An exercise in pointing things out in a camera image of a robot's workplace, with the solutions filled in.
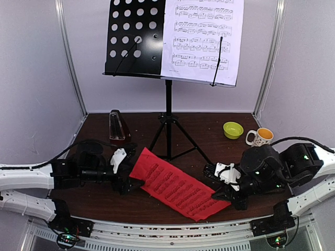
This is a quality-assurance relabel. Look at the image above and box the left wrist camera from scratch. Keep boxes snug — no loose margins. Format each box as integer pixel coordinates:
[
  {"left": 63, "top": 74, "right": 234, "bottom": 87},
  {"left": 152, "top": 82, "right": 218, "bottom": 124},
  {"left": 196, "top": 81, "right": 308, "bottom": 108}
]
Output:
[{"left": 109, "top": 147, "right": 136, "bottom": 174}]

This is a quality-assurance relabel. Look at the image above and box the brown wooden metronome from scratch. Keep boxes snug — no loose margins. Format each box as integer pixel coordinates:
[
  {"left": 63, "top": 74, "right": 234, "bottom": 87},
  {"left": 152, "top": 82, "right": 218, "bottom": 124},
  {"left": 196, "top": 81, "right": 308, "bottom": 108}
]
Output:
[{"left": 109, "top": 109, "right": 131, "bottom": 145}]

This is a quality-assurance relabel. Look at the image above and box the red paper sheet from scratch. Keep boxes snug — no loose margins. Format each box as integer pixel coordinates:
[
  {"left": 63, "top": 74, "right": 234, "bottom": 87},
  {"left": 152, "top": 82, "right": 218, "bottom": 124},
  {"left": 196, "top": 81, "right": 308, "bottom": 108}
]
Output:
[{"left": 130, "top": 147, "right": 231, "bottom": 222}]

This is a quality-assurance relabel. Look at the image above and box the right aluminium corner post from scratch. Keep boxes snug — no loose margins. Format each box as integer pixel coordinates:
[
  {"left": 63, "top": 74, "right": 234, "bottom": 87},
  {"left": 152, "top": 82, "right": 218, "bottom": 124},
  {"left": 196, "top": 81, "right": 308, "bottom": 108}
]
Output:
[{"left": 253, "top": 0, "right": 286, "bottom": 120}]

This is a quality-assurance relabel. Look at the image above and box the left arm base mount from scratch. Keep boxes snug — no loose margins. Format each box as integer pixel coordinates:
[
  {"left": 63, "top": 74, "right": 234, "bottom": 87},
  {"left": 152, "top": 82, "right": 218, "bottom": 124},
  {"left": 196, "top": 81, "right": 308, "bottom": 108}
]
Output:
[{"left": 47, "top": 217, "right": 94, "bottom": 250}]

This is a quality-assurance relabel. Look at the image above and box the white sheet music page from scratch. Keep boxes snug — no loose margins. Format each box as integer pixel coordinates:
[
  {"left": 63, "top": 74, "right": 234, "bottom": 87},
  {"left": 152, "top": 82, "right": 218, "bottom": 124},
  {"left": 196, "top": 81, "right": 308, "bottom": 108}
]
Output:
[{"left": 161, "top": 1, "right": 244, "bottom": 86}]

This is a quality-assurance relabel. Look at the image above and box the aluminium front rail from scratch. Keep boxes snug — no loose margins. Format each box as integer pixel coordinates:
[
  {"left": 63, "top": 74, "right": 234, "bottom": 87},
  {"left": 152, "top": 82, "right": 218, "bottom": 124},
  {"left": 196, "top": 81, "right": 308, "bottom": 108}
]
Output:
[{"left": 22, "top": 206, "right": 322, "bottom": 251}]

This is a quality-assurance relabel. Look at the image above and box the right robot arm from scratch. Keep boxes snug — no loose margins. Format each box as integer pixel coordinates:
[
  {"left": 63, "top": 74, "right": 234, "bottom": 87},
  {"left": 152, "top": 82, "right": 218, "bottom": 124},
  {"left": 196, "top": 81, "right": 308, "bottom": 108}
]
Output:
[{"left": 203, "top": 136, "right": 334, "bottom": 210}]

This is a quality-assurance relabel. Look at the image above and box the white patterned mug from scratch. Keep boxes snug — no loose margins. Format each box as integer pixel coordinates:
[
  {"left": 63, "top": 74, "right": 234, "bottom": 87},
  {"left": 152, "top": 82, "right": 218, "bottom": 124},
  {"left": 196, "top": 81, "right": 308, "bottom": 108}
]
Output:
[{"left": 245, "top": 128, "right": 274, "bottom": 147}]

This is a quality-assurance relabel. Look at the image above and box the green bowl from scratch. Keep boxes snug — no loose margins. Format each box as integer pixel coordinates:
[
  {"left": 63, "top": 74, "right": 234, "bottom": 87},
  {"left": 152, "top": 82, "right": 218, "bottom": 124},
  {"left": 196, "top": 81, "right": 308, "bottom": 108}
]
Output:
[{"left": 222, "top": 121, "right": 244, "bottom": 140}]

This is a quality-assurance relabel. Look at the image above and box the black music stand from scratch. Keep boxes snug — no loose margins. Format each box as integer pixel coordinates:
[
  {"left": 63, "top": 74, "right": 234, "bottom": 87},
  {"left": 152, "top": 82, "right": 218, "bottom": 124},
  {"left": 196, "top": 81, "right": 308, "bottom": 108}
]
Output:
[{"left": 104, "top": 1, "right": 234, "bottom": 161}]

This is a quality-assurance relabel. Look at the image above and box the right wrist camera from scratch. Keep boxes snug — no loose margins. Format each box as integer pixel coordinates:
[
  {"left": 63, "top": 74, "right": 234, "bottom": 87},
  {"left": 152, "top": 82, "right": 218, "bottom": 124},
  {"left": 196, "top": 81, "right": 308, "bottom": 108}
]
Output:
[{"left": 203, "top": 162, "right": 241, "bottom": 185}]

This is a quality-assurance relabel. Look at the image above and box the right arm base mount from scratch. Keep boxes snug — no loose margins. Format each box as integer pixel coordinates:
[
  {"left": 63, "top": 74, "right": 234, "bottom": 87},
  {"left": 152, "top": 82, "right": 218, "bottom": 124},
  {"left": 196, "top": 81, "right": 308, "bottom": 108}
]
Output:
[{"left": 250, "top": 216, "right": 296, "bottom": 249}]

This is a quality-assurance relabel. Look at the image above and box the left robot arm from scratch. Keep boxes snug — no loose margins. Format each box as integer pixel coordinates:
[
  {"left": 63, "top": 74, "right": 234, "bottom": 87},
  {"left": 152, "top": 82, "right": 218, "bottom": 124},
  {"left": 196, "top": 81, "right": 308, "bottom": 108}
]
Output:
[{"left": 1, "top": 139, "right": 144, "bottom": 232}]

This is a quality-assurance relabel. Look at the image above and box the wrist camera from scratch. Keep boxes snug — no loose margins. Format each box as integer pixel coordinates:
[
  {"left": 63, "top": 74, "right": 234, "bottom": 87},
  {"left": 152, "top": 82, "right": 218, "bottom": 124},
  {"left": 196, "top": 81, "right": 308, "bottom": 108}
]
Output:
[
  {"left": 203, "top": 162, "right": 241, "bottom": 185},
  {"left": 109, "top": 147, "right": 136, "bottom": 174}
]

